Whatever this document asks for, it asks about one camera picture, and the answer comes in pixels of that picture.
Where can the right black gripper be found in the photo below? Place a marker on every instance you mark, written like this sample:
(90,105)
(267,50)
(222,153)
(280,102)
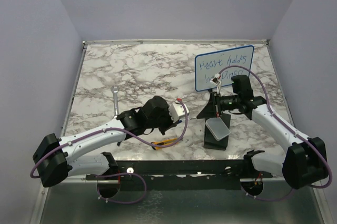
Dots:
(213,108)

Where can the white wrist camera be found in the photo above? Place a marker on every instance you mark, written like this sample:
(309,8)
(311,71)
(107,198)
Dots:
(177,112)
(217,81)

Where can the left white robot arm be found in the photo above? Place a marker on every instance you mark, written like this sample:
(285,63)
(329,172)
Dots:
(57,158)

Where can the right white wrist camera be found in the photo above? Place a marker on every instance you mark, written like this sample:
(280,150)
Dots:
(217,81)

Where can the black box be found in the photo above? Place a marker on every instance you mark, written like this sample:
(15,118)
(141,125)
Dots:
(209,140)

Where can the grey white eraser case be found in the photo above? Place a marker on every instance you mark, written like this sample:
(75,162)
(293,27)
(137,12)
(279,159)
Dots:
(218,128)

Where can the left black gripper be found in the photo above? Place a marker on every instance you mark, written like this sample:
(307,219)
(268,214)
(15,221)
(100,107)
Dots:
(171,124)

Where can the blue framed whiteboard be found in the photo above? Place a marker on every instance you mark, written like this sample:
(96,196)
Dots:
(235,61)

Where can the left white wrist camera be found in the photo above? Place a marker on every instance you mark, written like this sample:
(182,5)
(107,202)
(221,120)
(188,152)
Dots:
(177,112)

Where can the silver wrench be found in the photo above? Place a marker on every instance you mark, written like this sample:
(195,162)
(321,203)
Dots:
(114,91)

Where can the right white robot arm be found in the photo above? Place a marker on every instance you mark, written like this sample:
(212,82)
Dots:
(304,162)

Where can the black mounting base rail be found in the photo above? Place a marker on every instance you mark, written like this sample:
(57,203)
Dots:
(191,174)

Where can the yellow utility knife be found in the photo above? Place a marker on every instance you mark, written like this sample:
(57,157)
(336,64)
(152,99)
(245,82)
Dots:
(156,145)

